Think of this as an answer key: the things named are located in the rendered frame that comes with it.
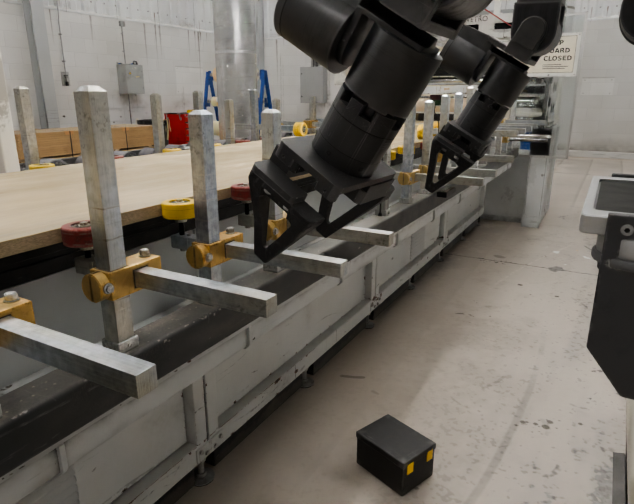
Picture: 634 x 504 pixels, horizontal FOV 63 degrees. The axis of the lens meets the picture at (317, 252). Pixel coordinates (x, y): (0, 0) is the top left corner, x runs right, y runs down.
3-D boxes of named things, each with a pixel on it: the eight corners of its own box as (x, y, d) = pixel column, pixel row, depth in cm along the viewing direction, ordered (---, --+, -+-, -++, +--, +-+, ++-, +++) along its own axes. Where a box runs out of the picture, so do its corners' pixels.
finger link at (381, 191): (267, 222, 49) (310, 139, 44) (309, 209, 55) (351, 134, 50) (318, 268, 47) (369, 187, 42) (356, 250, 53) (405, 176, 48)
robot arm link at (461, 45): (552, 23, 66) (559, 29, 73) (476, -19, 69) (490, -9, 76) (496, 107, 72) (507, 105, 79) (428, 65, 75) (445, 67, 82)
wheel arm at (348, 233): (393, 247, 123) (394, 229, 122) (388, 250, 121) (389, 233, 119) (245, 225, 144) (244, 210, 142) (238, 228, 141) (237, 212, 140)
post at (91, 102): (137, 360, 95) (106, 85, 81) (122, 369, 92) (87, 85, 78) (124, 356, 97) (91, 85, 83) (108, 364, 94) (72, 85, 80)
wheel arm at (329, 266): (347, 277, 102) (348, 257, 101) (340, 283, 100) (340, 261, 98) (182, 247, 123) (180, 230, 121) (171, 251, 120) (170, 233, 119)
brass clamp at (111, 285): (165, 281, 97) (163, 255, 95) (105, 306, 85) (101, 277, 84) (141, 276, 99) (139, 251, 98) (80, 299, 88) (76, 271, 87)
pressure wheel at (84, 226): (59, 286, 96) (50, 226, 93) (83, 272, 104) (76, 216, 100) (99, 289, 95) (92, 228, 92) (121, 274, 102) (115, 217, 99)
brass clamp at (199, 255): (246, 254, 118) (245, 233, 116) (206, 271, 107) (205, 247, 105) (224, 250, 121) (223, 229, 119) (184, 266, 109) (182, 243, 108)
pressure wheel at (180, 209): (157, 249, 119) (153, 200, 116) (184, 241, 125) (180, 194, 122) (181, 255, 115) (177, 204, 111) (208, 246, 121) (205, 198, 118)
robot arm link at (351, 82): (436, 45, 34) (460, 48, 39) (356, -8, 36) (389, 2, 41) (383, 133, 38) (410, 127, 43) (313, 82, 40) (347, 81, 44)
